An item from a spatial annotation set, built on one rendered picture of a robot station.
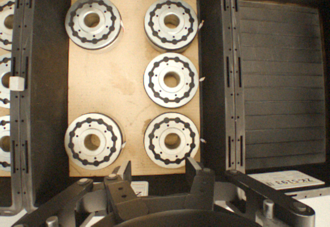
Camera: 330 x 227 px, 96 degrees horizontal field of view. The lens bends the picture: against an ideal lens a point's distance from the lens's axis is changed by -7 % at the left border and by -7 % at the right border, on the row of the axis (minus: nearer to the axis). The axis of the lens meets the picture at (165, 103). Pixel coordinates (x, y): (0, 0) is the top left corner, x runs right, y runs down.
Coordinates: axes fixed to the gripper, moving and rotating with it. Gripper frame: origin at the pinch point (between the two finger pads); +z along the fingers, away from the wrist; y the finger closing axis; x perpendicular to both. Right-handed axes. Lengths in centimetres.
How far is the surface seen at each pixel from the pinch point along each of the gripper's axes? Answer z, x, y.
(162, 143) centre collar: 13.7, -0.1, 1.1
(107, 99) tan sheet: 17.4, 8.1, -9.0
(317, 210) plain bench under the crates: 30, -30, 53
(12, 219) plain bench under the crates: 31, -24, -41
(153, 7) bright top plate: 14.1, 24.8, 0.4
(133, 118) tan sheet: 17.4, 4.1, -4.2
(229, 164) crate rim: 8.7, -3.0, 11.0
